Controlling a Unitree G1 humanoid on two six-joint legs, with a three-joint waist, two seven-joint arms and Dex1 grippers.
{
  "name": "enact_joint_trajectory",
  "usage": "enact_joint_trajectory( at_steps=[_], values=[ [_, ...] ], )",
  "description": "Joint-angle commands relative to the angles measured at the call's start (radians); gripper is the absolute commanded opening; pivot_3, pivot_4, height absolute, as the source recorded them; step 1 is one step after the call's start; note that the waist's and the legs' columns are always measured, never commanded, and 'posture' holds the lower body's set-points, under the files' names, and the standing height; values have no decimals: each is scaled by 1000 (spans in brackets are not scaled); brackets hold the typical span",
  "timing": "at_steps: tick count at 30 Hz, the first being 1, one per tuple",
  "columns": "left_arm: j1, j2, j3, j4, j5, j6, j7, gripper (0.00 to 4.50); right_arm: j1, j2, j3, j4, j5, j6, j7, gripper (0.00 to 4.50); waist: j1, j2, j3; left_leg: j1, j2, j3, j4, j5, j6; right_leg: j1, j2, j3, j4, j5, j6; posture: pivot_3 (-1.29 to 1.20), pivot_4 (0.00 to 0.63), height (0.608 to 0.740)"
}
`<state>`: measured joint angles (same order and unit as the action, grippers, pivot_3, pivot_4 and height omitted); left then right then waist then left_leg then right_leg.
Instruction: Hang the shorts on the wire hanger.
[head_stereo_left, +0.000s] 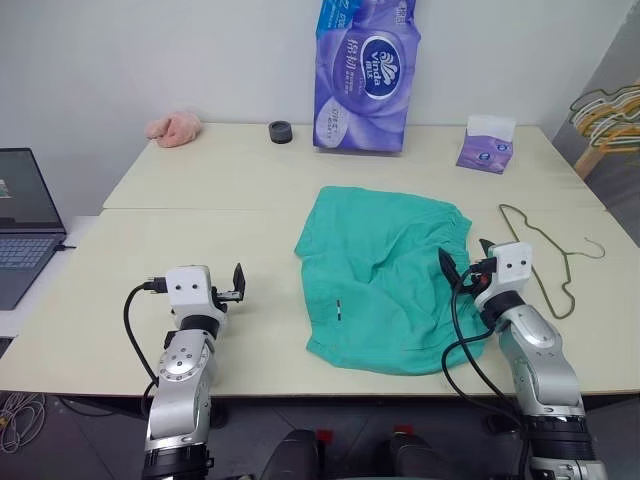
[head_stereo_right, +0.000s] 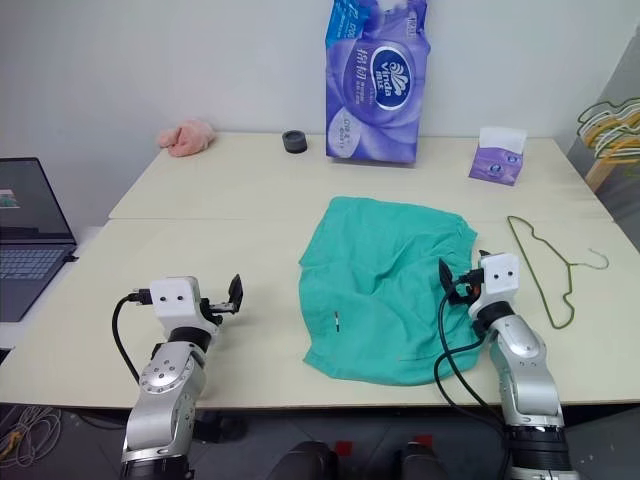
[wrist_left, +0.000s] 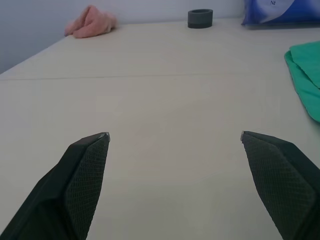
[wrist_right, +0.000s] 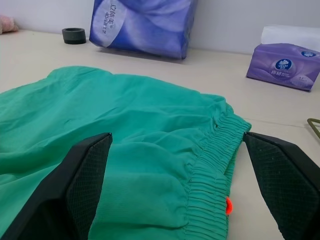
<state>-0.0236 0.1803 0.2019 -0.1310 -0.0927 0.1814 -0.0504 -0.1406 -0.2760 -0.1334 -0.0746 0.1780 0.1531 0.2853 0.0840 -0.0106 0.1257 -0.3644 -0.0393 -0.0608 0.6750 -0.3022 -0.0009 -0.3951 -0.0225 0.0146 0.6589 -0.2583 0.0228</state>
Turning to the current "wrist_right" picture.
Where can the blue tissue pack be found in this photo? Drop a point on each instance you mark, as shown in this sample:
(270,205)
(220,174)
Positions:
(150,25)

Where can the white tissue sheet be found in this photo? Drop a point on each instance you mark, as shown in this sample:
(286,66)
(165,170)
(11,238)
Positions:
(287,33)

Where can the pink fluffy object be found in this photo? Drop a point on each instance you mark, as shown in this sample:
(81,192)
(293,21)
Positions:
(6,25)

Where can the green fabric garment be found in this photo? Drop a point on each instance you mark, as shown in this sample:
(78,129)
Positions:
(125,112)

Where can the purple tissue box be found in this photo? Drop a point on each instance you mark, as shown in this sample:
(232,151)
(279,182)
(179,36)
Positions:
(280,72)

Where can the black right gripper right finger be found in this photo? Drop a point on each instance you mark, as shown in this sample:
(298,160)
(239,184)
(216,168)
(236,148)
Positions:
(287,180)

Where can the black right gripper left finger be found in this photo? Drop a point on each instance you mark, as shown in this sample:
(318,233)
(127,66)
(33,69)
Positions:
(62,190)

